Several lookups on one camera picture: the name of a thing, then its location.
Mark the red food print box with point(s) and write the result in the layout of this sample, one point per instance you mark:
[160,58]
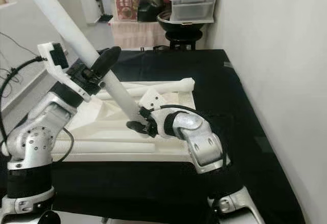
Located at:
[126,6]

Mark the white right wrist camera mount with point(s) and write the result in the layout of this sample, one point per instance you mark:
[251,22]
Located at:
[150,100]

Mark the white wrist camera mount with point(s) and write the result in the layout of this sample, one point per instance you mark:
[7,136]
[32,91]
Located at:
[52,65]
[150,100]

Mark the black round stool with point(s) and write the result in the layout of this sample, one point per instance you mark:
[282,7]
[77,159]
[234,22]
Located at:
[181,40]

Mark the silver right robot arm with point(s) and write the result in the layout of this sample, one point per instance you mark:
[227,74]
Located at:
[202,142]

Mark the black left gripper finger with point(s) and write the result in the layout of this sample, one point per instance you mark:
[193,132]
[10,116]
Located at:
[107,60]

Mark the white plastic children table top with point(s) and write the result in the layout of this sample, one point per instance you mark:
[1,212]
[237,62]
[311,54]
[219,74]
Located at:
[107,132]

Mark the clear plastic storage box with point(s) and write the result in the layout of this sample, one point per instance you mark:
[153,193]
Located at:
[194,8]

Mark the clear tape piece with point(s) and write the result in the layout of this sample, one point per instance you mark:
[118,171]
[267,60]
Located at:
[229,64]

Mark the black cloth mat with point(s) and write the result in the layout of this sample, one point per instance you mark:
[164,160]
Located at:
[133,193]

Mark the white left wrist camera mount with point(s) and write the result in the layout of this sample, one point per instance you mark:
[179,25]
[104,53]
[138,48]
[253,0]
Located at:
[52,65]

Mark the black plastic bag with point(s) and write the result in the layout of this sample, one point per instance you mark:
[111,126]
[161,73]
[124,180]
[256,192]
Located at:
[150,1]

